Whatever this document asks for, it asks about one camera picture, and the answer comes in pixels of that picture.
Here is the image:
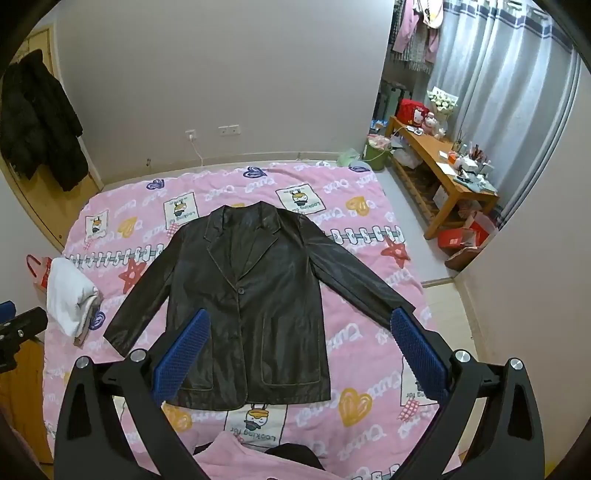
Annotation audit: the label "black leather jacket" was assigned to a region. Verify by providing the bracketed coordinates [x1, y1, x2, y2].
[104, 202, 414, 411]

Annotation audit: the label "folded white clothes stack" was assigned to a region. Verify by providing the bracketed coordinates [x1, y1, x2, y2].
[47, 257, 103, 347]

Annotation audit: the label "hanging pink clothes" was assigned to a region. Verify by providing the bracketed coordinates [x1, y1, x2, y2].
[389, 0, 444, 75]

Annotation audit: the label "red gift bag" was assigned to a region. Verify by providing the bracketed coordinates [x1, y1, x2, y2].
[26, 254, 52, 292]

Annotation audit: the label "pink patterned bed blanket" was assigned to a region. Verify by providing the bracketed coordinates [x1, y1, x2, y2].
[43, 162, 437, 479]

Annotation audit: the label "red box under desk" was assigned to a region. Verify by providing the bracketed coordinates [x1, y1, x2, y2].
[437, 223, 490, 255]

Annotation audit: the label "wooden desk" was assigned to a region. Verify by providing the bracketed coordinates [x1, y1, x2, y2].
[386, 116, 499, 240]

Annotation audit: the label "black coat hanging on door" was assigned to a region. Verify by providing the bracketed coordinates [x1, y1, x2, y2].
[1, 49, 89, 192]

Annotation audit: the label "green bucket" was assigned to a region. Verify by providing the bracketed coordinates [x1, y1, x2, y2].
[363, 134, 392, 171]

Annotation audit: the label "red plush toy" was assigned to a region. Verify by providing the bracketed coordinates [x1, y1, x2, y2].
[396, 99, 430, 127]

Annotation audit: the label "white flower bouquet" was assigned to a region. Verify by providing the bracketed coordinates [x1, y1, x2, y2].
[427, 87, 459, 121]

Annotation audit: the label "grey striped curtain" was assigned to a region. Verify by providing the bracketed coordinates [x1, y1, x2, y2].
[429, 1, 583, 223]

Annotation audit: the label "wall power socket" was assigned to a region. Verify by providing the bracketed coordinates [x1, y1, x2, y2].
[218, 124, 242, 136]

